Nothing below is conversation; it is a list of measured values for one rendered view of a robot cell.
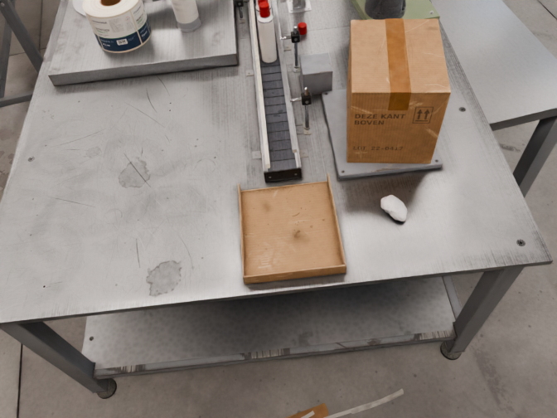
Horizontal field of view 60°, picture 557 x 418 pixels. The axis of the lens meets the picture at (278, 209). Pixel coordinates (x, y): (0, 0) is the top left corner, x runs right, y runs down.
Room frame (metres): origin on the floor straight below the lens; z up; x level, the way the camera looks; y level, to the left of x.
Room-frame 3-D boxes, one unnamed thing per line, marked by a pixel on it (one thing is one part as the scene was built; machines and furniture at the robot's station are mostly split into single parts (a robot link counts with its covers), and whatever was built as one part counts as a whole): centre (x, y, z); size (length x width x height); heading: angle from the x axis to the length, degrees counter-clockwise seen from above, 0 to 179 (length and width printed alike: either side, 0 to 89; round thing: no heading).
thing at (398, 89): (1.03, -0.36, 0.99); 0.30 x 0.24 x 0.27; 170
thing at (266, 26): (1.38, -0.03, 0.98); 0.05 x 0.05 x 0.20
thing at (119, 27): (1.62, 0.49, 0.95); 0.20 x 0.20 x 0.14
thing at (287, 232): (0.72, -0.02, 0.85); 0.30 x 0.26 x 0.04; 179
